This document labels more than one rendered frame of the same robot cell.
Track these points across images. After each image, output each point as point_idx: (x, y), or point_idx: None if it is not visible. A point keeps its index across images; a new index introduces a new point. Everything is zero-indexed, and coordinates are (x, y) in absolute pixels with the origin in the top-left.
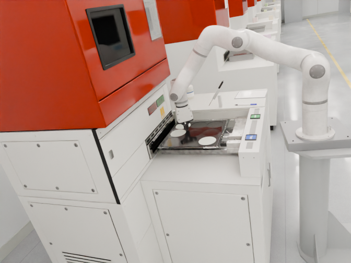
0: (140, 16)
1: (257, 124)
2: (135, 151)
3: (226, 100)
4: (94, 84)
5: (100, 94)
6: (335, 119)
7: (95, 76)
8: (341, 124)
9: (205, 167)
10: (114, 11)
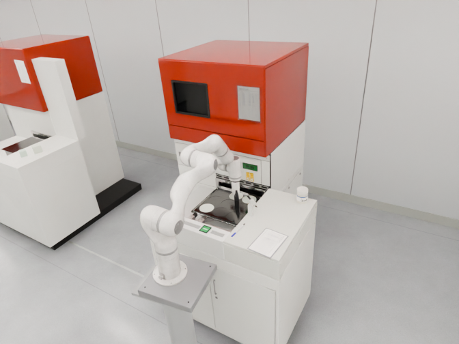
0: (228, 97)
1: (188, 226)
2: None
3: (266, 222)
4: (167, 115)
5: (170, 121)
6: (183, 302)
7: (169, 112)
8: (169, 299)
9: (188, 212)
10: (197, 86)
